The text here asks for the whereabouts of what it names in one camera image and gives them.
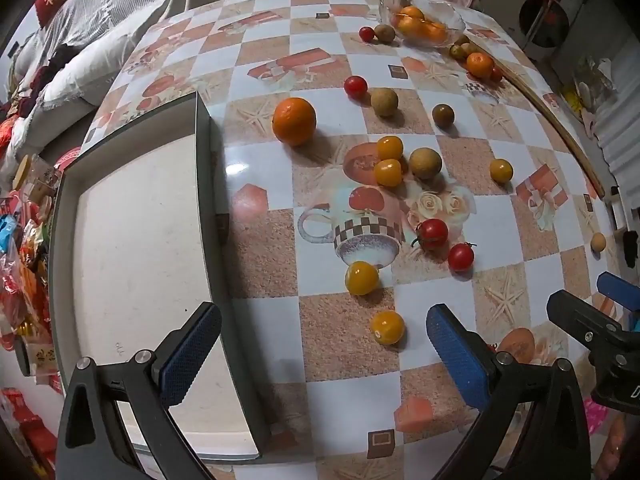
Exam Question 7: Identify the person's right forearm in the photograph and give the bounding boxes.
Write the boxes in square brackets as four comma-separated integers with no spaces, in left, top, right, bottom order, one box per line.
[591,417,628,480]

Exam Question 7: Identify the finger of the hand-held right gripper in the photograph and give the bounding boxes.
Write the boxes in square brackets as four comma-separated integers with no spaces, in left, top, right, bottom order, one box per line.
[597,271,640,312]
[546,290,627,356]

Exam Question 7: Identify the pile of snack packets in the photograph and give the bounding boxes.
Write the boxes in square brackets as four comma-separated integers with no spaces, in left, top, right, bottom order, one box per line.
[0,110,66,480]

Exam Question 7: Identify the yellow cherry tomato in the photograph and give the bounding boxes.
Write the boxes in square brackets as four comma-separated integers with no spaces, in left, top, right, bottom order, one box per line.
[376,135,404,162]
[489,158,514,183]
[345,260,380,296]
[371,310,406,346]
[373,158,403,188]

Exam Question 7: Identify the long wooden stick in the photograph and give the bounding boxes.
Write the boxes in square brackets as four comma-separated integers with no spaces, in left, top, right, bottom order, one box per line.
[475,47,607,200]

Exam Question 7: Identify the shallow grey cardboard box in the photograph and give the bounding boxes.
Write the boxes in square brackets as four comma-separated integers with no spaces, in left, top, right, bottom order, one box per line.
[48,91,263,462]

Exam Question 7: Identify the large orange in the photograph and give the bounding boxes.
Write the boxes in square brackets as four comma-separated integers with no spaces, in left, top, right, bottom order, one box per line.
[272,96,318,147]

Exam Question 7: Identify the checkered printed tablecloth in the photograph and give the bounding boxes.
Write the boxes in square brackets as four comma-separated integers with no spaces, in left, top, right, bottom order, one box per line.
[80,0,618,480]

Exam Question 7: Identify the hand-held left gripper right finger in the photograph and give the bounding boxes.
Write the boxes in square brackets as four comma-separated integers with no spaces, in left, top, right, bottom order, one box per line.
[426,304,594,480]

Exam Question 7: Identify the white sofa with clothes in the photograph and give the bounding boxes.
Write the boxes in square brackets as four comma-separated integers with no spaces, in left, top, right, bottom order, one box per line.
[35,20,166,111]

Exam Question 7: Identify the clear plastic jar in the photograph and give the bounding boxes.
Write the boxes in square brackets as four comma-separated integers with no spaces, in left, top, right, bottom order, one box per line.
[12,155,63,196]

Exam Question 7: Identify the red round tin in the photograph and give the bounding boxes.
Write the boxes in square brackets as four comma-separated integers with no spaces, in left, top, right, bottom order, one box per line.
[54,147,83,173]

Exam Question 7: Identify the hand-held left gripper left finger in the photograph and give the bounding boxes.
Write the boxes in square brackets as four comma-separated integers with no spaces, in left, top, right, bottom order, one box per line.
[56,302,222,480]

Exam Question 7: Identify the red cherry tomato with stem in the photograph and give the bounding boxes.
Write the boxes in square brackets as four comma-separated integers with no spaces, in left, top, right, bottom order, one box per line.
[411,218,449,252]
[447,242,476,273]

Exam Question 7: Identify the clear glass bowl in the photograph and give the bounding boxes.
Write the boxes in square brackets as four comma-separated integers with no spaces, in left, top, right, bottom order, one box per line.
[378,0,467,50]

